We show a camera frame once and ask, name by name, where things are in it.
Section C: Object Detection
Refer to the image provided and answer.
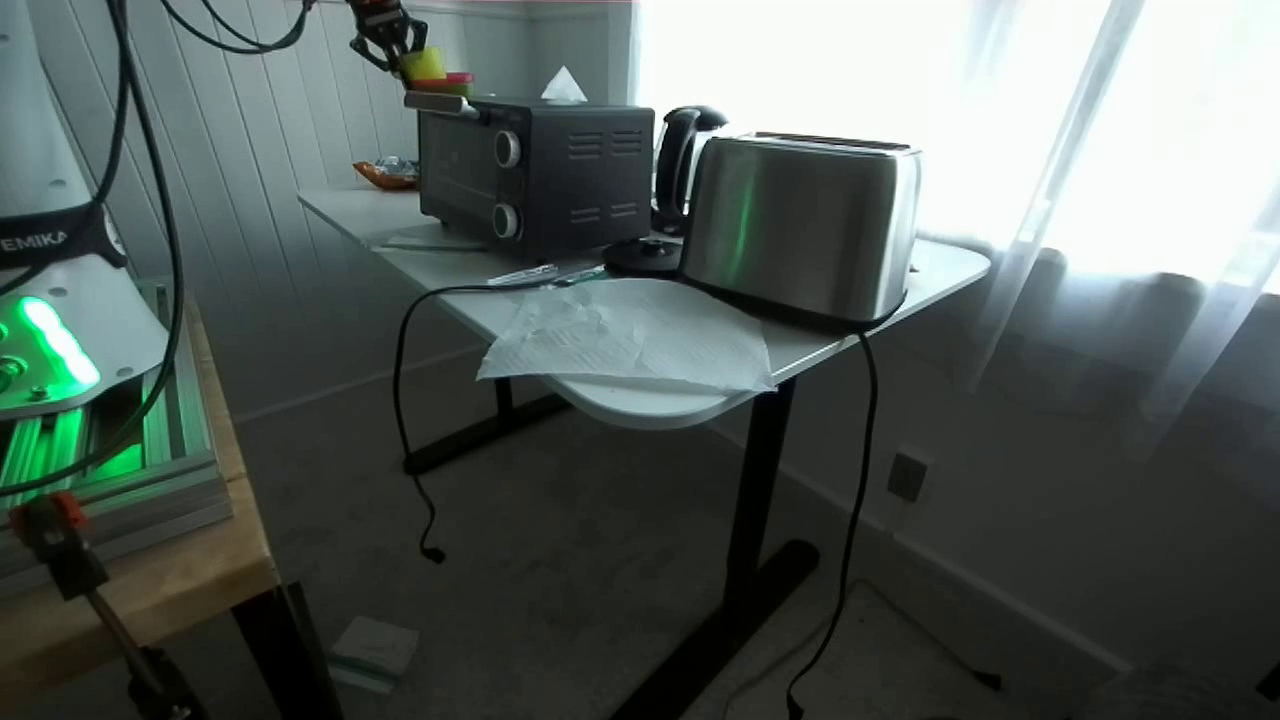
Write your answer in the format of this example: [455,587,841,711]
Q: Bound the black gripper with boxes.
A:
[343,0,436,77]

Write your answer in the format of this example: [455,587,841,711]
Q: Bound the yellow plastic cup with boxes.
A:
[395,48,451,87]

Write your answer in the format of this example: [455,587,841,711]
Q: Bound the black toaster oven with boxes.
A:
[399,87,660,268]

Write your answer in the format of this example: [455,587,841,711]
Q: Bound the white tissue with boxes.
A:
[538,63,593,107]

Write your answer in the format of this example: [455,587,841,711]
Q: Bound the black electric kettle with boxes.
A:
[603,100,731,280]

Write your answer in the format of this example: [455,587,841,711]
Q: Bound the white crumpled paper sheet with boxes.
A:
[473,274,780,398]

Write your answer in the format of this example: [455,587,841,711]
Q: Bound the black table leg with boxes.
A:
[399,377,578,480]
[607,377,823,720]

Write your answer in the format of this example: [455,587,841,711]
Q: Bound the stainless steel toaster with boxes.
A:
[681,129,927,331]

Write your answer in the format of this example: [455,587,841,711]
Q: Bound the green-lit machine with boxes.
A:
[0,282,232,568]

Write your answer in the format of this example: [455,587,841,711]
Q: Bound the wooden workbench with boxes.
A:
[0,291,283,704]

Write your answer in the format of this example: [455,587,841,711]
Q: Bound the red and black clamp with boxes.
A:
[8,486,209,720]

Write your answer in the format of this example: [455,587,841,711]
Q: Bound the white block on floor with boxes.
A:
[325,613,427,701]

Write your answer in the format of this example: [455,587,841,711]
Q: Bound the black workbench leg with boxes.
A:
[229,575,348,720]

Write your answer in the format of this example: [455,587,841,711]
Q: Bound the white sheer curtain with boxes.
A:
[956,0,1280,431]

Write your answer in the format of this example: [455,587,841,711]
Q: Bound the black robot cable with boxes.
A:
[0,0,319,504]

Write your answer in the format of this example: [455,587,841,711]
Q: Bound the black toaster oven cable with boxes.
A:
[385,268,540,568]

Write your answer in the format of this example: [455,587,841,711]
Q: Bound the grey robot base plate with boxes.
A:
[0,252,180,423]

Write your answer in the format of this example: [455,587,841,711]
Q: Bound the wall power outlet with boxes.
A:
[885,446,935,508]

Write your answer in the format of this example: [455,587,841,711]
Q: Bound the black floor cable with plug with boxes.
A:
[851,571,1012,696]

